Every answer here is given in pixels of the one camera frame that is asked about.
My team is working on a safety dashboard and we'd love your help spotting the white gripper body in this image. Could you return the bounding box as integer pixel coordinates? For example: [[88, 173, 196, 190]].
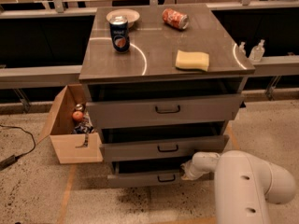
[[180, 161, 196, 181]]

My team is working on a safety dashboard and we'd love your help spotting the grey bottom drawer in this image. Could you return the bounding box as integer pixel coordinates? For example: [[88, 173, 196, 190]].
[[107, 156, 191, 188]]

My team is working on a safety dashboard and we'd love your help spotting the grey drawer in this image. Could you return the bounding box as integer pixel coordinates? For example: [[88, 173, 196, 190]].
[[87, 94, 243, 129], [99, 135, 229, 161], [107, 156, 191, 188]]

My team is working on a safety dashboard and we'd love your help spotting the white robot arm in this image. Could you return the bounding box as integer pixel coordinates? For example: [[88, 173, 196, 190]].
[[181, 150, 296, 224]]

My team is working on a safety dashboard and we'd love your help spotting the grey middle drawer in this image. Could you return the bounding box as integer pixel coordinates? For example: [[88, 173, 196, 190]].
[[99, 135, 229, 161]]

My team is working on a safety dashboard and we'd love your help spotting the grey drawer cabinet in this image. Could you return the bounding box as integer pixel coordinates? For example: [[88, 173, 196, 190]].
[[78, 3, 256, 173]]

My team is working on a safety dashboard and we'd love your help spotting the grey top drawer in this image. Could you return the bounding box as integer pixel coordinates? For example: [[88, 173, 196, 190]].
[[87, 94, 243, 129]]

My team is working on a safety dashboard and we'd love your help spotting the yellow sponge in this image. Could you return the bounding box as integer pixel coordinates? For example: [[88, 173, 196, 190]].
[[175, 50, 209, 72]]

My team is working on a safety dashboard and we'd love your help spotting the blue snack bag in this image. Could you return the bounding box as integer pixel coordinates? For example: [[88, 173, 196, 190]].
[[72, 115, 94, 134]]

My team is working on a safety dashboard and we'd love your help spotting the red apple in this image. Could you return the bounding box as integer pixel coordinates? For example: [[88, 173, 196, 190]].
[[72, 111, 83, 122]]

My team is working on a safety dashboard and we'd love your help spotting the clear sanitizer bottle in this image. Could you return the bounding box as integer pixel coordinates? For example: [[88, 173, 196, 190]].
[[249, 39, 264, 62]]

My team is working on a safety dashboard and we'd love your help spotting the small clear pump bottle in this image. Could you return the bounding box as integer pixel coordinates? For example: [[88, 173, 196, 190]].
[[239, 42, 246, 55]]

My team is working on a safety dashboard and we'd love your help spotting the cardboard box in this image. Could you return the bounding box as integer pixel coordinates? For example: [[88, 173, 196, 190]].
[[38, 84, 103, 164]]

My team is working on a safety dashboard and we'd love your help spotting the red soda can lying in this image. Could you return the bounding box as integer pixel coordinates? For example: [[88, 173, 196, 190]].
[[162, 8, 189, 30]]

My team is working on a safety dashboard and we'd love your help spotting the blue pepsi can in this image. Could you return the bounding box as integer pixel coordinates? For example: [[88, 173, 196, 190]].
[[109, 16, 130, 53]]

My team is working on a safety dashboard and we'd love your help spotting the white bowl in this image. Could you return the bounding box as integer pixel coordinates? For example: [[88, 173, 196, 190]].
[[107, 8, 140, 28]]

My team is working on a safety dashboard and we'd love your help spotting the black power cable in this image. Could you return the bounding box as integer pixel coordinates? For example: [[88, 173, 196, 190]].
[[0, 124, 36, 170]]

